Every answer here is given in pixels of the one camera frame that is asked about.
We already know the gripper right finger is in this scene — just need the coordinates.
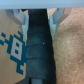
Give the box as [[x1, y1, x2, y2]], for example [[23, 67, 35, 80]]
[[48, 7, 73, 30]]

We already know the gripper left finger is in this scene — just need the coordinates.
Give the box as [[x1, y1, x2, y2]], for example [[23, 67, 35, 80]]
[[4, 8, 30, 31]]

